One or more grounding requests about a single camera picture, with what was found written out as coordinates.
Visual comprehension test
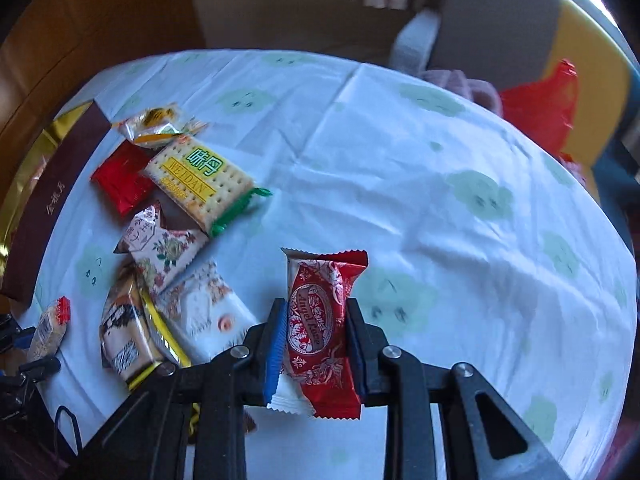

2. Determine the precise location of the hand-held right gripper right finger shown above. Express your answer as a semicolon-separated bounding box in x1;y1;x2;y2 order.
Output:
344;298;571;480

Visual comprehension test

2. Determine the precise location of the wooden cabinet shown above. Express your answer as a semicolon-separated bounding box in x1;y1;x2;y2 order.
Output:
0;0;207;201

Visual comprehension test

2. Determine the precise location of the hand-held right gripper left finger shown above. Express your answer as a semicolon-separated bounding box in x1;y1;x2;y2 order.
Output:
65;297;291;480

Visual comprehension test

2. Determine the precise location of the pink cloth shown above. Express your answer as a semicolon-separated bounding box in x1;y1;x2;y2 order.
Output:
416;66;505;117

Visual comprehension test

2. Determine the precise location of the pink floral snack packet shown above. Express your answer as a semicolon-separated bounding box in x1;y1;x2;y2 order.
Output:
114;200;210;295

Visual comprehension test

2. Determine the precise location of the white floral snack packet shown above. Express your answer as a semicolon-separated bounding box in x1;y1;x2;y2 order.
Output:
154;259;262;363

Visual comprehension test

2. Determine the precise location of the green cracker packet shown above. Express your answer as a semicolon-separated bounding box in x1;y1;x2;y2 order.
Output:
142;135;273;239

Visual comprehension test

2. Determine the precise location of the clear yellow cake packet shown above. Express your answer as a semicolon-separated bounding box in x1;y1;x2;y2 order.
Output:
111;103;210;149

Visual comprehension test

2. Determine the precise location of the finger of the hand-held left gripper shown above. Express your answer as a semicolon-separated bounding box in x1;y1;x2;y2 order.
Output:
17;356;62;387
0;313;38;355

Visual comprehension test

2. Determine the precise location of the red plastic bag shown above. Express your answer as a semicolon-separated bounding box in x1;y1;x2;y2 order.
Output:
499;58;582;162

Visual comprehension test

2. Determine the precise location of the plain red snack packet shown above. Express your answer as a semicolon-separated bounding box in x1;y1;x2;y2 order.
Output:
90;140;157;217

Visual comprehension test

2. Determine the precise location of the brown gold gift box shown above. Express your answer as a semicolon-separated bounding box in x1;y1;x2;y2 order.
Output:
0;100;109;304

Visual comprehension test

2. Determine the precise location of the grey yellow armchair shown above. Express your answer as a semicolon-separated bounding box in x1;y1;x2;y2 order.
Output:
390;0;640;183

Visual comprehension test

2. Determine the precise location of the black cable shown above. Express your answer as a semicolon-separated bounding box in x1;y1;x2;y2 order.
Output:
53;404;85;457

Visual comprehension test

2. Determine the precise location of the white printed tablecloth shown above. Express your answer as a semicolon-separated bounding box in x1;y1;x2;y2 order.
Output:
10;49;635;480

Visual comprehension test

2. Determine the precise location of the small red-ended rice cracker packet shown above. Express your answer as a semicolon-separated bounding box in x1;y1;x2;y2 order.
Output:
26;296;72;362

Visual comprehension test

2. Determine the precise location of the red white patterned snack packet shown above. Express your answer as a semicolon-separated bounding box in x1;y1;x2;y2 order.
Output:
266;247;369;420

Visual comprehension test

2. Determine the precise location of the brown yellow snack packet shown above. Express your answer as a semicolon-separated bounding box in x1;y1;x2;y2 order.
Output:
99;262;192;392

